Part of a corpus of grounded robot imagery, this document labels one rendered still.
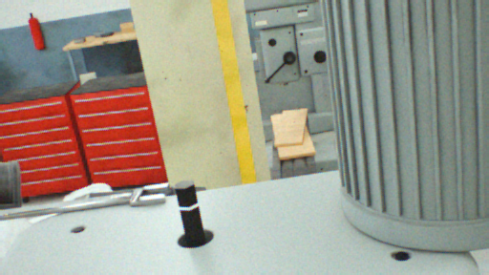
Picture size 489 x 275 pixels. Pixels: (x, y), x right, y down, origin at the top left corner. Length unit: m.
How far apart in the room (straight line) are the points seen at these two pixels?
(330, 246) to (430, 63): 0.19
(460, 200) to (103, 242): 0.36
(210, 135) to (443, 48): 1.96
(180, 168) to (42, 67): 7.90
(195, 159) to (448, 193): 1.97
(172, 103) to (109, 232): 1.72
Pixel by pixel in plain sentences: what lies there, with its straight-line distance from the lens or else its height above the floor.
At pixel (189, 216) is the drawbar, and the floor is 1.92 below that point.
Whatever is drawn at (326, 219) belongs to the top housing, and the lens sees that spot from 0.60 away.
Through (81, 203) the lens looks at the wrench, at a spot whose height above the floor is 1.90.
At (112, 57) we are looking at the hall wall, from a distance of 9.91.
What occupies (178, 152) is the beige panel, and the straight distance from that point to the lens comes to 2.42.
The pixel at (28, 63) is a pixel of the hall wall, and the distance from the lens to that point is 10.28.
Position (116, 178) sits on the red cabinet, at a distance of 5.59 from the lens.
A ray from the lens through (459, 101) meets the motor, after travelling 0.48.
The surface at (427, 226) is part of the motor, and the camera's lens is 0.52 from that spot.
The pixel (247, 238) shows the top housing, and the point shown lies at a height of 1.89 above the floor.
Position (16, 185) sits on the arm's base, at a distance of 1.29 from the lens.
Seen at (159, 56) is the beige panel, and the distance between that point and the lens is 2.31.
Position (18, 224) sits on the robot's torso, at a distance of 1.22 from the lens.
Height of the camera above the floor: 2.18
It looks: 20 degrees down
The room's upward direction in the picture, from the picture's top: 9 degrees counter-clockwise
